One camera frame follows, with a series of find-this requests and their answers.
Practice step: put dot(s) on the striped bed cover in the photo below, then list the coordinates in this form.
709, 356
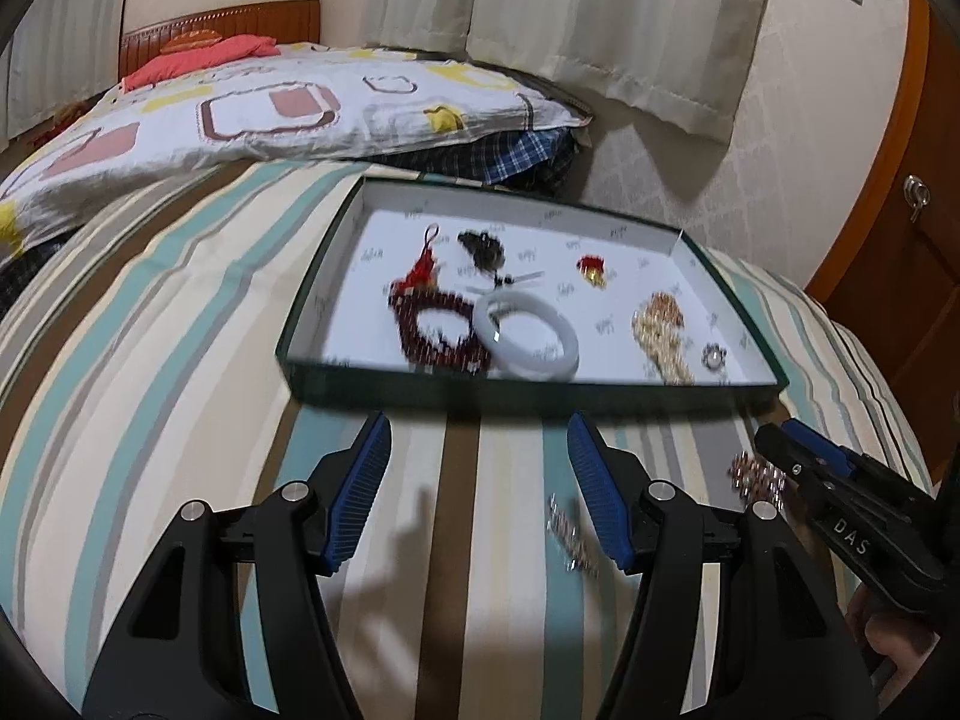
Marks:
140, 371

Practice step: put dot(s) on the wooden door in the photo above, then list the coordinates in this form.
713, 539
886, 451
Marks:
892, 273

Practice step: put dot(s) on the red pillow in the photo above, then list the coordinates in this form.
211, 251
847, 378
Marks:
169, 66

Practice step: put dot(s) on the cream window curtain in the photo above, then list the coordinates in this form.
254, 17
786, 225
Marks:
683, 61

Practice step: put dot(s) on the rose gold flower brooch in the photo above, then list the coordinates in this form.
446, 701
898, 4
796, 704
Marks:
756, 480

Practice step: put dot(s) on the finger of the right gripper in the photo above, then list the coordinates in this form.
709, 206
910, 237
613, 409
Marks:
797, 463
821, 443

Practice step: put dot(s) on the left side curtain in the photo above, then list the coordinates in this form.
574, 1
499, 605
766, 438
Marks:
61, 52

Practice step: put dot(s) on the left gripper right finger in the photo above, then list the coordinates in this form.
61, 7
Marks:
782, 648

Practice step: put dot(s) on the white patterned quilt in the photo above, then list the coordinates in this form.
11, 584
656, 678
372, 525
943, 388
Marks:
304, 102

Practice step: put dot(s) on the silver rhinestone brooch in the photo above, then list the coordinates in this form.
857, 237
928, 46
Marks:
576, 554

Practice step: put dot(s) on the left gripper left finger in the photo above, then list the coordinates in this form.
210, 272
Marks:
175, 647

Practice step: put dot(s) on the person's hand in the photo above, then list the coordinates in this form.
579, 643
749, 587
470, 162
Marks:
904, 644

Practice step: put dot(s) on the gold rhinestone pendant brooch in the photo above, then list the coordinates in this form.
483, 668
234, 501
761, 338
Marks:
662, 307

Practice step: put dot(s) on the silver door lock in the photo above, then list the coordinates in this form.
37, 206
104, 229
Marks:
917, 195

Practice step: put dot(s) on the red tassel gold charm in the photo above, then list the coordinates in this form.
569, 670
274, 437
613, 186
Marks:
592, 269

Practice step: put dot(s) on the green shallow cardboard box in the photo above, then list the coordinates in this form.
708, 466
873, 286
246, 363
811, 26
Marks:
447, 298

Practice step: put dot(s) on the white jade bangle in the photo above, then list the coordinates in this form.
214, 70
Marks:
525, 335

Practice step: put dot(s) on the red knot gold charm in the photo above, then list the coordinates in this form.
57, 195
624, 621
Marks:
422, 275

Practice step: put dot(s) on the black bead tassel strand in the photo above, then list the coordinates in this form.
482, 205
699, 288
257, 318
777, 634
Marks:
489, 259

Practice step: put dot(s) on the wooden headboard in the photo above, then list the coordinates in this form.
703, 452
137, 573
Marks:
287, 21

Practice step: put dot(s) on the blue plaid blanket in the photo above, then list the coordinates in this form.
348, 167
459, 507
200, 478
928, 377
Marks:
536, 161

